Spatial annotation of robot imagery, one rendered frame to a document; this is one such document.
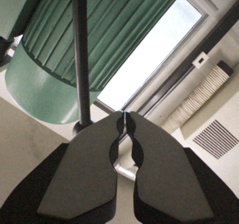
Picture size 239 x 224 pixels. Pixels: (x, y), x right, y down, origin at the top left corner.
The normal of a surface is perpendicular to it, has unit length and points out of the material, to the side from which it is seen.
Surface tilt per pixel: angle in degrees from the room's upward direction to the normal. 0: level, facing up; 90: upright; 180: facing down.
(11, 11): 90
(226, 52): 90
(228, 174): 90
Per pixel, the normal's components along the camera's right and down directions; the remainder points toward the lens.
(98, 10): 0.03, 0.51
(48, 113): 0.23, 0.63
